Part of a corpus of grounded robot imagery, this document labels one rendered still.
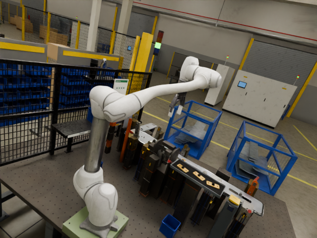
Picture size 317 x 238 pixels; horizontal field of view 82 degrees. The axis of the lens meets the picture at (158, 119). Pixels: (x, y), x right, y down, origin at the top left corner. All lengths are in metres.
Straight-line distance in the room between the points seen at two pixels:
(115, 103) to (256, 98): 8.65
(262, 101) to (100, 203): 8.73
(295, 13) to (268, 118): 8.51
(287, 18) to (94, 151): 15.47
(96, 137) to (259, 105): 8.67
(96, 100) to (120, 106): 0.17
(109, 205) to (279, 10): 15.66
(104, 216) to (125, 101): 0.69
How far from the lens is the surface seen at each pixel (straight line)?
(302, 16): 16.10
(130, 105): 0.94
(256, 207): 1.68
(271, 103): 9.42
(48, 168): 1.87
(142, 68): 2.41
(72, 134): 1.70
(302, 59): 15.62
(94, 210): 1.24
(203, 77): 1.15
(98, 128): 1.12
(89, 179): 1.28
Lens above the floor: 1.86
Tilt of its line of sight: 20 degrees down
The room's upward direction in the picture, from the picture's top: 16 degrees clockwise
